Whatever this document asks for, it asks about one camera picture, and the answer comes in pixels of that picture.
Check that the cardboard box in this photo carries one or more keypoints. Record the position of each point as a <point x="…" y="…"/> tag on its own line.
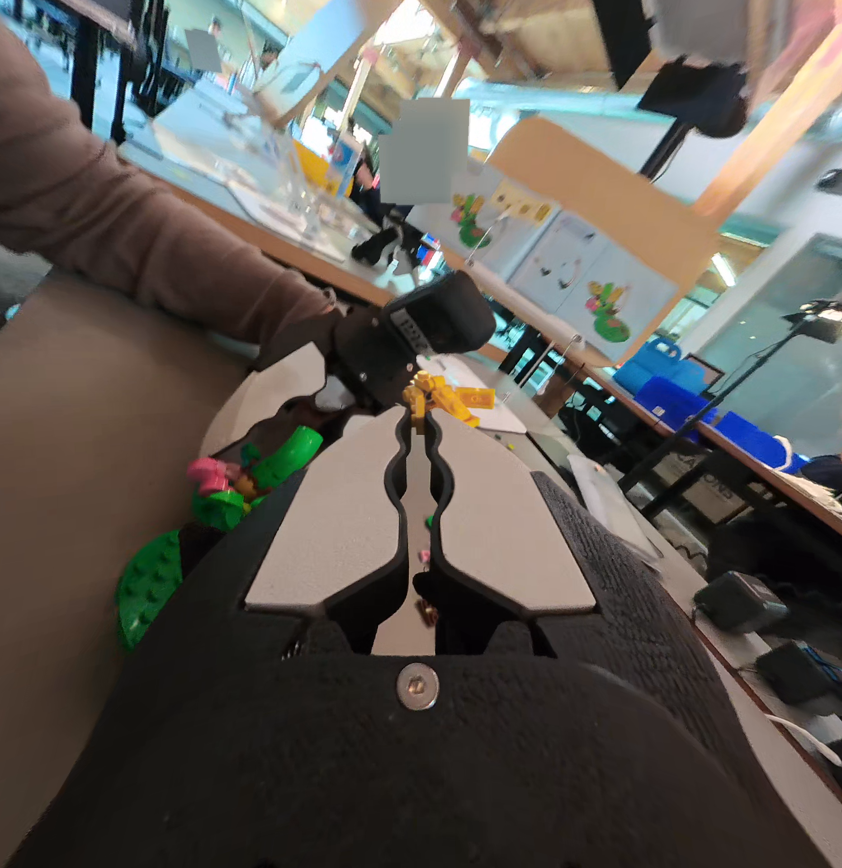
<point x="706" y="488"/>

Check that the wooden edged side table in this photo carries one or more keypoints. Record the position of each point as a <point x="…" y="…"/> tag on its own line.
<point x="811" y="498"/>

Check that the yellow brick flower assembly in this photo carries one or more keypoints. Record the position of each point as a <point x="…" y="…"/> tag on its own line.
<point x="448" y="400"/>

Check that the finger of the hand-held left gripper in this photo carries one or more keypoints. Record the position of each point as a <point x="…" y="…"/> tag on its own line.
<point x="360" y="425"/>
<point x="265" y="386"/>

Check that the green brick plant model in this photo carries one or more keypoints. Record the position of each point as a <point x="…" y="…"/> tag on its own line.
<point x="149" y="583"/>

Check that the spare black white gripper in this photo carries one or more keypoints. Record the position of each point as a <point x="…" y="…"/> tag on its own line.
<point x="377" y="247"/>

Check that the blue storage bins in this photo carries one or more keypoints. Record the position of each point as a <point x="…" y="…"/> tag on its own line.
<point x="672" y="400"/>

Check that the large black display screen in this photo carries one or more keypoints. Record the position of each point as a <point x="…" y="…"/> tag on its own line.
<point x="699" y="102"/>

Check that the white booklet stand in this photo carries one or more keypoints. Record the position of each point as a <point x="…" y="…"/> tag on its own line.
<point x="502" y="417"/>

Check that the black light stand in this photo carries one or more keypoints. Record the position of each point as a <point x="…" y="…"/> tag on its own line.
<point x="821" y="325"/>

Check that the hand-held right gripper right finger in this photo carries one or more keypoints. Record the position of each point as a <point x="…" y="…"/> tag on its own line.
<point x="509" y="536"/>

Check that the pale wooden board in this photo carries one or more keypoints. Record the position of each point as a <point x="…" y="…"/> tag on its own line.
<point x="339" y="41"/>

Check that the yellow box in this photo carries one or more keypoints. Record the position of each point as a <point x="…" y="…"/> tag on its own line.
<point x="309" y="166"/>

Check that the black charger box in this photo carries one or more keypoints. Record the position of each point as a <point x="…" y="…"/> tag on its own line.
<point x="740" y="603"/>
<point x="801" y="678"/>

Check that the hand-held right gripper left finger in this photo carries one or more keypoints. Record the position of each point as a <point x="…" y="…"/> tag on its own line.
<point x="326" y="536"/>

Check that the brick instruction booklet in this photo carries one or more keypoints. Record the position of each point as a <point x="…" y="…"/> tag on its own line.
<point x="584" y="271"/>

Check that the wooden booklet board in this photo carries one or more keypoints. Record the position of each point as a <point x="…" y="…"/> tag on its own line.
<point x="631" y="196"/>

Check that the grey desk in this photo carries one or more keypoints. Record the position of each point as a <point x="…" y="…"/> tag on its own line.
<point x="68" y="441"/>

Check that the person's left forearm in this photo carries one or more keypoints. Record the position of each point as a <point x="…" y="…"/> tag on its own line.
<point x="122" y="224"/>

